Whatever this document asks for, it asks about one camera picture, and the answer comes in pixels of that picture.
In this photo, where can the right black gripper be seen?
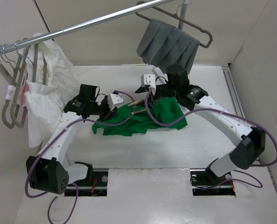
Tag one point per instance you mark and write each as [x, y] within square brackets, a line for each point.
[141, 89]

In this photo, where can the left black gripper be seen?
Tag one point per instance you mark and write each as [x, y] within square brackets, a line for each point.
[112, 114]

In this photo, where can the beige plastic hanger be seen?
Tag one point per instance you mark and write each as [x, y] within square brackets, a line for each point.
[137, 103]

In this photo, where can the green t shirt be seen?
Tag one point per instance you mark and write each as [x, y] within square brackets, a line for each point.
[165, 110]

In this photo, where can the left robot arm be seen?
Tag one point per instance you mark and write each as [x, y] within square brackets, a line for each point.
[46, 171]

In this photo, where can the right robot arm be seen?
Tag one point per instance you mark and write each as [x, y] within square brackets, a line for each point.
[249, 141]

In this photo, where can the white garment on hanger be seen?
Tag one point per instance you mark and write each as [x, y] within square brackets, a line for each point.
[50, 86]

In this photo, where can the grey plastic hanger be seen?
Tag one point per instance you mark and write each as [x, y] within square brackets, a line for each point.
[173, 13]

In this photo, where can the pink garment on hanger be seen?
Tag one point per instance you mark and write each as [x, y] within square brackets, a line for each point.
[24, 98]

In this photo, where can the grey hanger far left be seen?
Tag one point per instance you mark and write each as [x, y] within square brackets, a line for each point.
[10, 92]

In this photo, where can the grey pleated cloth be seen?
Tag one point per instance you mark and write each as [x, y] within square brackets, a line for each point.
[151, 42]

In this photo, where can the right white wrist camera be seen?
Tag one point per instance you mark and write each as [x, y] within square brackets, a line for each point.
[148, 82]

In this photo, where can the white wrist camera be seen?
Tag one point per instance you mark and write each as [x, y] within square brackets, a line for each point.
[148, 82]
[114, 100]

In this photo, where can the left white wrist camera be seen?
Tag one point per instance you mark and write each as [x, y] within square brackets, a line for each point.
[114, 100]

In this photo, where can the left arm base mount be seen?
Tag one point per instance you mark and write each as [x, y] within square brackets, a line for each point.
[84, 180]

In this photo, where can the aluminium rail right edge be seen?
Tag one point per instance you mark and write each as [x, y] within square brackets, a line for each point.
[232, 90]

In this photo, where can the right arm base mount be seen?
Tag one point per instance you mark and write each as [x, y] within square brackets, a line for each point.
[204, 185]

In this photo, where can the silver clothes rack rail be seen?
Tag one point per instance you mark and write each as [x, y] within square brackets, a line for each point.
[4, 49]

